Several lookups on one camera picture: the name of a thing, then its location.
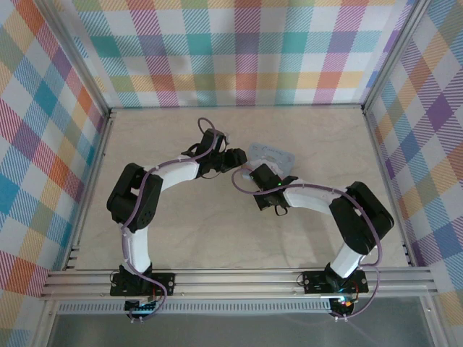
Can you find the long aluminium base rail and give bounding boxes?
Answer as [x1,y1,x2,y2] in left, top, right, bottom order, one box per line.
[39,265,438,301]

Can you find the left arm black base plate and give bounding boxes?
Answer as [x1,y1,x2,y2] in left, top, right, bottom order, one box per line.
[110,273,177,297]

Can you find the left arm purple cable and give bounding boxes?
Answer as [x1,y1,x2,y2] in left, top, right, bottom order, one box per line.
[121,117,232,322]

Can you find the blue cartoon character pad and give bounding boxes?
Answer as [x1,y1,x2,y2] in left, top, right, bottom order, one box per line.
[247,142,297,178]

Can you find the aluminium frame post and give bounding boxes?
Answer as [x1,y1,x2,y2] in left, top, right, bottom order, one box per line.
[361,0,435,111]
[34,0,113,116]

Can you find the grey slotted cable duct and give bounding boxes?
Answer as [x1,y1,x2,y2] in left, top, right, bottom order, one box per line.
[57,301,332,314]

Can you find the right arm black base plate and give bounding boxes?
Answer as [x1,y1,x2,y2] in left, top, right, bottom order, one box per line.
[302,269,369,294]

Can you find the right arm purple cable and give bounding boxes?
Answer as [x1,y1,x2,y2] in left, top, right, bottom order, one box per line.
[231,168,385,322]

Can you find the grey metal shelf plate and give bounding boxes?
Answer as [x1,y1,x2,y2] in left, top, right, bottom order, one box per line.
[46,312,435,347]

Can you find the aluminium side rail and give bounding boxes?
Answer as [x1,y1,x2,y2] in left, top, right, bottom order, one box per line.
[63,108,119,272]
[361,107,421,268]

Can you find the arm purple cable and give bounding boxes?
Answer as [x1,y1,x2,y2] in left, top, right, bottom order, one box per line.
[121,117,232,322]
[231,168,385,322]

